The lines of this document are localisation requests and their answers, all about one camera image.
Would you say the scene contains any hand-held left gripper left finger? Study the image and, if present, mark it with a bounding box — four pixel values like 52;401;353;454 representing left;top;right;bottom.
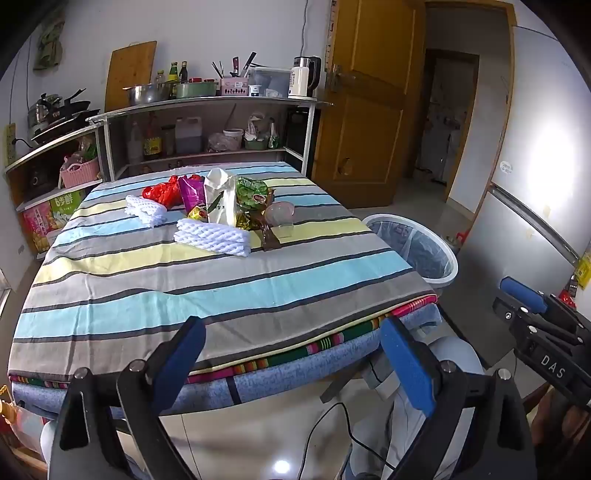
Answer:
48;316;207;480

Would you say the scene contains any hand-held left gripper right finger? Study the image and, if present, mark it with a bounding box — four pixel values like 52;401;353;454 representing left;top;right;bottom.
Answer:
379;316;539;480

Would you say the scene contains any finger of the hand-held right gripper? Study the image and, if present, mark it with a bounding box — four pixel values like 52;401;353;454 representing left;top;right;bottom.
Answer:
492;298;580;352
501;276;591;330

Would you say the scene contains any white trash bin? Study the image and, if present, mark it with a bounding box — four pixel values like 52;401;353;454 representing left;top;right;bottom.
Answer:
362;213;459;296

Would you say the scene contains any purple snack wrapper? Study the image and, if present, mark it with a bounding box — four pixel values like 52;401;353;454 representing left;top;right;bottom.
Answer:
178;174;206;210

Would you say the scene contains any green snack packet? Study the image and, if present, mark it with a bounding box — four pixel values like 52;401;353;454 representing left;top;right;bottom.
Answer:
235;176;274;208

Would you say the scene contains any person's right hand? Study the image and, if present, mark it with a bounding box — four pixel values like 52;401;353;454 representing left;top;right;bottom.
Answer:
531;385;591;462

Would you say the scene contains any striped tablecloth table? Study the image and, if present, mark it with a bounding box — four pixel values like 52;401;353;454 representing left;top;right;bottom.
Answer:
7;161;437;377

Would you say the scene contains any colourful striped blanket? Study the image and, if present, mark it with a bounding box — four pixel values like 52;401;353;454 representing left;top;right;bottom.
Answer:
9;295;439;386

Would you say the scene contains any large white foam net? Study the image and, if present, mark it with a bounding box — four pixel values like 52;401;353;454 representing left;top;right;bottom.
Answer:
174;218;251;258

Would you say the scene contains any brown plastic wrapper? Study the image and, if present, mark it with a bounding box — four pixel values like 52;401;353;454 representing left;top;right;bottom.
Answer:
259;217;283;252

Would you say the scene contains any yellow green snack wrapper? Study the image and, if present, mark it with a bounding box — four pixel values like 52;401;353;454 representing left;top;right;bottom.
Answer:
235;210;264;232

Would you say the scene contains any small white foam net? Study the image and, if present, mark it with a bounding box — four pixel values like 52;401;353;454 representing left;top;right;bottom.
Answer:
124;194;168;227

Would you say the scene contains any silver refrigerator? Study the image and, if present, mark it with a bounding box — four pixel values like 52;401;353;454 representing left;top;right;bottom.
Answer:
455;25;591;296

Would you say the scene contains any red plastic bag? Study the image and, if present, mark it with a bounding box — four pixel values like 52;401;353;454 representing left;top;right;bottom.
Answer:
142;175;183;206

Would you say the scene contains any pink clear plastic cup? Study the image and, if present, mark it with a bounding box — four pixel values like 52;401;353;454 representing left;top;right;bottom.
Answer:
263;202;296;238

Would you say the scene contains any printed cardboard box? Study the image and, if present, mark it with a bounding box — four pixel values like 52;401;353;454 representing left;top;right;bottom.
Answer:
21;187;88;252

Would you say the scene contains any pink plastic basket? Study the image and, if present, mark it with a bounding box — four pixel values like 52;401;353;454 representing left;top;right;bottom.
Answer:
60;157;101;188

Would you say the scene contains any clear plastic bottle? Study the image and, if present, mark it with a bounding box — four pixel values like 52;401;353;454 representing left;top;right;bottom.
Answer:
127;121;144;164

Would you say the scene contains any yellow label sauce bottle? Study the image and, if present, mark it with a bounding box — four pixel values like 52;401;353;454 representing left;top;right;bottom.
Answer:
143;115;163;160

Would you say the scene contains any dark oil jug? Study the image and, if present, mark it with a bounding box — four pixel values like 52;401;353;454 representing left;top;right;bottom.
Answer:
174;116;204;155

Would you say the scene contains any wooden door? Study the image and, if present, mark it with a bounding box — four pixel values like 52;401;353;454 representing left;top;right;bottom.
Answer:
311;0;428;208

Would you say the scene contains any white plastic bag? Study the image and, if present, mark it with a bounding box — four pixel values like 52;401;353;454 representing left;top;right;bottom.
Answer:
245;113;273;141

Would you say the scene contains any metal shelf unit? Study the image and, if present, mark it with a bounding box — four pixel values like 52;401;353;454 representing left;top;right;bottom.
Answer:
4;97;333;252

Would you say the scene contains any steel basin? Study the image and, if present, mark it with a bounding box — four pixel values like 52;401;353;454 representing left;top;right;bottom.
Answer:
122;83;171;104

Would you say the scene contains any green enamel pot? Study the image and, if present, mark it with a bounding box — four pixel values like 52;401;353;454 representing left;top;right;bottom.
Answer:
176;78;219;99

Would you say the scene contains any black frying pan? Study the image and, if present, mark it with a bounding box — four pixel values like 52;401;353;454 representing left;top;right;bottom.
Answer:
55;90;100;121

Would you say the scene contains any pink utensil holder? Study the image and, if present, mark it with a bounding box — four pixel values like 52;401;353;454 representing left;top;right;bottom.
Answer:
219;78;250;97

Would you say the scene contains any steel pot with lid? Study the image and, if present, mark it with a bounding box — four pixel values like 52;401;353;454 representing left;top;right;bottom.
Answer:
28;95;61;129

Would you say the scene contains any clear storage box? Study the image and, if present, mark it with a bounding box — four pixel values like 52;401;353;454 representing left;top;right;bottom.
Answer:
248;67;293;99

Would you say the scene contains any wooden cutting board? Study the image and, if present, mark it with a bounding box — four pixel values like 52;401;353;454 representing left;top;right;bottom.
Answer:
105;41;158;113

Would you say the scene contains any electric kettle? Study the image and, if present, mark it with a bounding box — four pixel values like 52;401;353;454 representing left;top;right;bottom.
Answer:
294;56;322;92

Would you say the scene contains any green hanging bag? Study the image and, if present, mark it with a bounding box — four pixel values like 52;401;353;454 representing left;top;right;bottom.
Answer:
34;23;63;70

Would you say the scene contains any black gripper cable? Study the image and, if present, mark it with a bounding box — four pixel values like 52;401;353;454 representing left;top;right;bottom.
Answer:
295;401;398;480

